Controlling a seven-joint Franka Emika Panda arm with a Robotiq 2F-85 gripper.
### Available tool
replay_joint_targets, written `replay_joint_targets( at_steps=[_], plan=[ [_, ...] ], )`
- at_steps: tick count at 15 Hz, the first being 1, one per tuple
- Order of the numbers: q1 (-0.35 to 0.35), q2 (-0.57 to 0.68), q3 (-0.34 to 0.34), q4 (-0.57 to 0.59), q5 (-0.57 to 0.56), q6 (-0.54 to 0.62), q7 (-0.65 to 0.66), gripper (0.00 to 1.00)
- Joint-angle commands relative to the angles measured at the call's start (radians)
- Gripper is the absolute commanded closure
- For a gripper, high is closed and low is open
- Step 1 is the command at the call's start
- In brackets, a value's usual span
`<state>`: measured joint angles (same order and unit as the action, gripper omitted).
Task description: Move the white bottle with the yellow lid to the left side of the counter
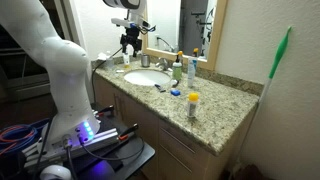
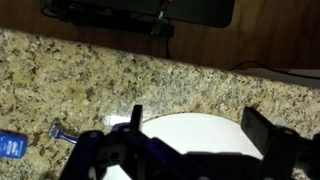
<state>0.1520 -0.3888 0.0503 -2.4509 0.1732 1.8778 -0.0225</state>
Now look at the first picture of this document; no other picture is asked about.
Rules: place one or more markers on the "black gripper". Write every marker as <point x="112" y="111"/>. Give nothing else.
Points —
<point x="131" y="37"/>

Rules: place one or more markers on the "white bottle with yellow lid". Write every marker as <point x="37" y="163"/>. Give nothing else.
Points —
<point x="192" y="108"/>

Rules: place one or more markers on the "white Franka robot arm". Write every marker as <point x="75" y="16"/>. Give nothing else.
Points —
<point x="60" y="66"/>

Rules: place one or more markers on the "aluminium rail robot base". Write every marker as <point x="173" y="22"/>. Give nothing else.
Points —
<point x="100" y="140"/>

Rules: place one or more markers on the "clear plastic bottle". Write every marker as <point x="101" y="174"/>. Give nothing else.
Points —
<point x="109" y="61"/>

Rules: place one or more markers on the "slim bottle with yellow cap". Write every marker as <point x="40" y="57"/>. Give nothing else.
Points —
<point x="180" y="53"/>

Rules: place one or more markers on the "green soap pump bottle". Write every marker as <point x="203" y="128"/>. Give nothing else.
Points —
<point x="177" y="70"/>

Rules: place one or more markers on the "clear spray bottle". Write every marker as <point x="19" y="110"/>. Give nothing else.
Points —
<point x="191" y="71"/>

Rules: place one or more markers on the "white stick with yellow base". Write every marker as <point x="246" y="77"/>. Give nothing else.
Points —
<point x="126" y="59"/>

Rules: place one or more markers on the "metal cup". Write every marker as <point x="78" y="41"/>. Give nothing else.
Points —
<point x="145" y="61"/>

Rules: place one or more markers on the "white contact lens case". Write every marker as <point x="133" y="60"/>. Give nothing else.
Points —
<point x="119" y="71"/>

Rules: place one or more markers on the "white oval sink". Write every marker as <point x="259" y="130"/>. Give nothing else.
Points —
<point x="146" y="77"/>

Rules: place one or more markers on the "chrome faucet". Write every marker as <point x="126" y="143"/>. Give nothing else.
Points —
<point x="162" y="64"/>

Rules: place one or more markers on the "blue razor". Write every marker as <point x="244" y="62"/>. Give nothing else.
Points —
<point x="159" y="87"/>

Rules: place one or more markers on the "black clamp with orange tips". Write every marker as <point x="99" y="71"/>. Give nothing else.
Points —
<point x="128" y="131"/>
<point x="106" y="110"/>

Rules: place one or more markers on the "wooden vanity cabinet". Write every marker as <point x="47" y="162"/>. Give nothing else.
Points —
<point x="143" y="120"/>

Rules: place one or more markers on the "wood framed mirror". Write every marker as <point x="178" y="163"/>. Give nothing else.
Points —
<point x="213" y="50"/>

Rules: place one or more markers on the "black cart top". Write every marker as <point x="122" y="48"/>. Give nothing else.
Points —
<point x="133" y="153"/>

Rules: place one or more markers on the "white round device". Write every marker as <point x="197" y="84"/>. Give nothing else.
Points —
<point x="55" y="172"/>

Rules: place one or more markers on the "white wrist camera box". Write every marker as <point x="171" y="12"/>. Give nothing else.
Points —
<point x="126" y="22"/>

